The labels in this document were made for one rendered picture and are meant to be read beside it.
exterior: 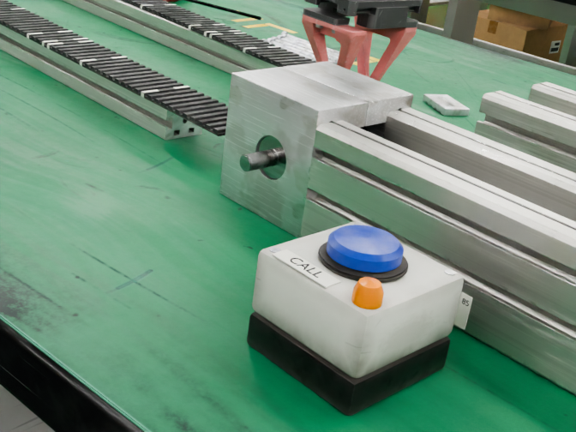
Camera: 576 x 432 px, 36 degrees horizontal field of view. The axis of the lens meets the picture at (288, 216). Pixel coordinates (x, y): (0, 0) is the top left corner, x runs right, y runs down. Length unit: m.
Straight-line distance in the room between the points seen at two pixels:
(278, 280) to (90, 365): 0.11
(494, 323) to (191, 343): 0.17
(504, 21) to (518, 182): 4.08
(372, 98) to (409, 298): 0.22
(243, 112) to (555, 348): 0.28
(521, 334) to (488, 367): 0.03
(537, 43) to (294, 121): 4.10
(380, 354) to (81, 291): 0.19
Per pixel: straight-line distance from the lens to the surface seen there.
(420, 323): 0.46
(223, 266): 0.57
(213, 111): 0.76
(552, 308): 0.51
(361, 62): 0.91
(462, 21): 3.19
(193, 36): 1.04
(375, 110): 0.63
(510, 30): 4.60
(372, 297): 0.42
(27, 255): 0.58
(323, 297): 0.44
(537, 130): 0.71
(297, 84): 0.64
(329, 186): 0.59
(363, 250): 0.45
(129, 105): 0.83
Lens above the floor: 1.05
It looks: 24 degrees down
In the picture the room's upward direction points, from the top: 8 degrees clockwise
